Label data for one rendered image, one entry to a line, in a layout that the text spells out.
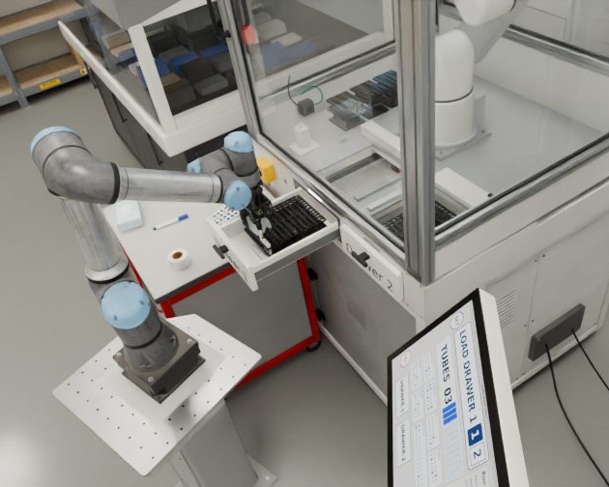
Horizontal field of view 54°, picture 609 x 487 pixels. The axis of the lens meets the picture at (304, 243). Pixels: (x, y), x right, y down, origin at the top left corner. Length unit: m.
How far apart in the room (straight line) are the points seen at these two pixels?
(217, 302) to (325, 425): 0.69
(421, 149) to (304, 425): 1.47
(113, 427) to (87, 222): 0.58
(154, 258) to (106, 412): 0.62
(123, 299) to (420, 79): 0.91
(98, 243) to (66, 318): 1.72
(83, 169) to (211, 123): 1.32
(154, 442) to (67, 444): 1.15
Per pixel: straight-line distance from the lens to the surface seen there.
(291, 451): 2.47
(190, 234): 2.24
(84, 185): 1.37
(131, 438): 1.74
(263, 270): 1.85
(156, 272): 2.14
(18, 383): 3.15
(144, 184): 1.42
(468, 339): 1.24
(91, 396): 1.87
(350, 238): 1.83
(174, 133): 2.58
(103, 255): 1.64
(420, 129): 1.32
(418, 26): 1.21
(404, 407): 1.33
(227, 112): 2.64
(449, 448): 1.17
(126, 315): 1.58
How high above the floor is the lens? 2.13
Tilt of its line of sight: 42 degrees down
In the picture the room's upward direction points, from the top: 11 degrees counter-clockwise
